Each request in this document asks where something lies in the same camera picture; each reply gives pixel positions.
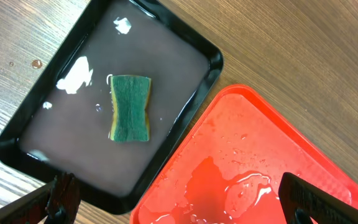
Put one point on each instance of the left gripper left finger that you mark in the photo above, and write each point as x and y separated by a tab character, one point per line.
55	203

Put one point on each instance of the green yellow sponge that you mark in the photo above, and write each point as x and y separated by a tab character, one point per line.
130	98

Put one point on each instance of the black water tray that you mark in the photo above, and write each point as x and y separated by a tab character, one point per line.
63	123

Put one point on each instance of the red plastic tray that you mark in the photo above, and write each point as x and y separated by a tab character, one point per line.
229	167

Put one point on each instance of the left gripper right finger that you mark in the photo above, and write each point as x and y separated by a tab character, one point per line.
302	202

